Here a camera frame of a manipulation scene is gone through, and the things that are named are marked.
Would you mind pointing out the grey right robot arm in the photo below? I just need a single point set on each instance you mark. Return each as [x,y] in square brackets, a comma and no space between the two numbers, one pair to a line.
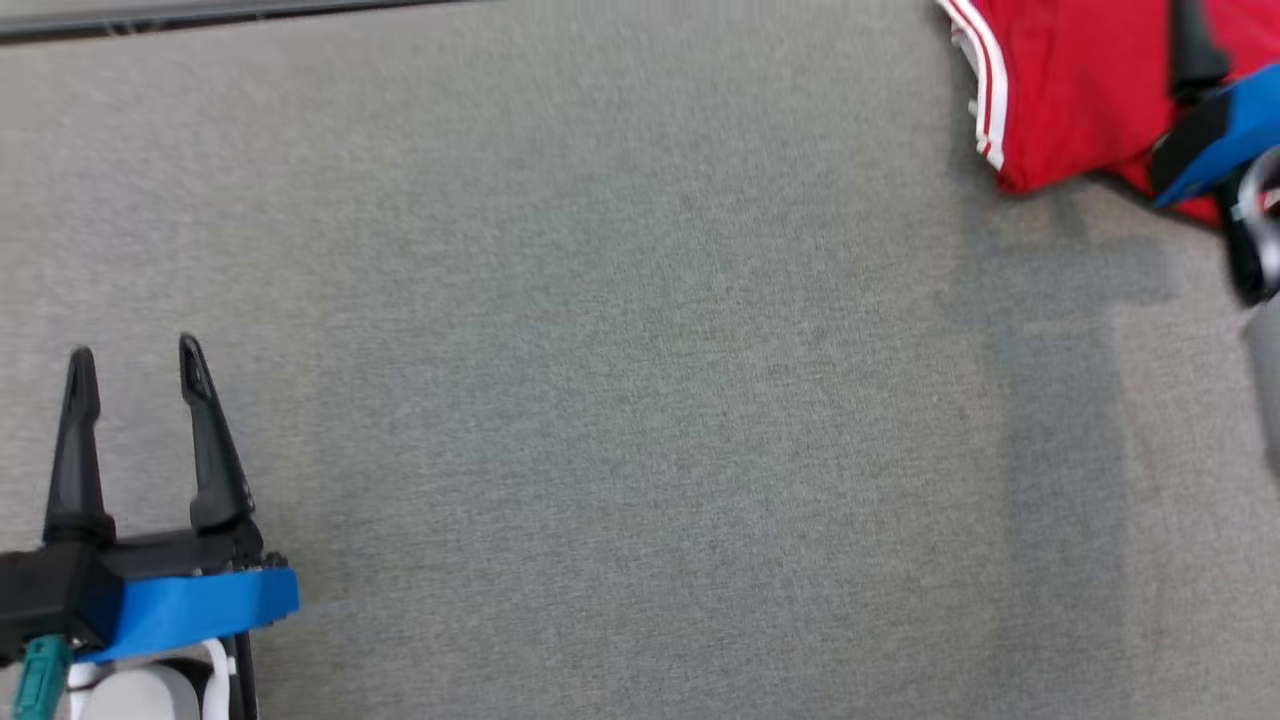
[1268,380]

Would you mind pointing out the blue left wrist cover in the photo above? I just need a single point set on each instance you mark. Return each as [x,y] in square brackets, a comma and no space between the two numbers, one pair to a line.
[190,605]

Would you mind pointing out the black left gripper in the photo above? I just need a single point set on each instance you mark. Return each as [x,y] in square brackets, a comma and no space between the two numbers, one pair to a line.
[190,555]

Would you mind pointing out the red Bulls jersey white sleeves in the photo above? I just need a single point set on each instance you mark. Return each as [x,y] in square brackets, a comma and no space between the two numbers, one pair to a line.
[1080,90]

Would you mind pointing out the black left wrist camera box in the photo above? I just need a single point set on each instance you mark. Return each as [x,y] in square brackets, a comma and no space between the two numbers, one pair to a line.
[45,600]

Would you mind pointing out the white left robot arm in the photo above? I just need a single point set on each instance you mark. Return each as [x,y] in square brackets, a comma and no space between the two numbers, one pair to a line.
[140,695]

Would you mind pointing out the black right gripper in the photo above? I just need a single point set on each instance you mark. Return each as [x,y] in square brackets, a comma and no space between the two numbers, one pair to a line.
[1195,140]

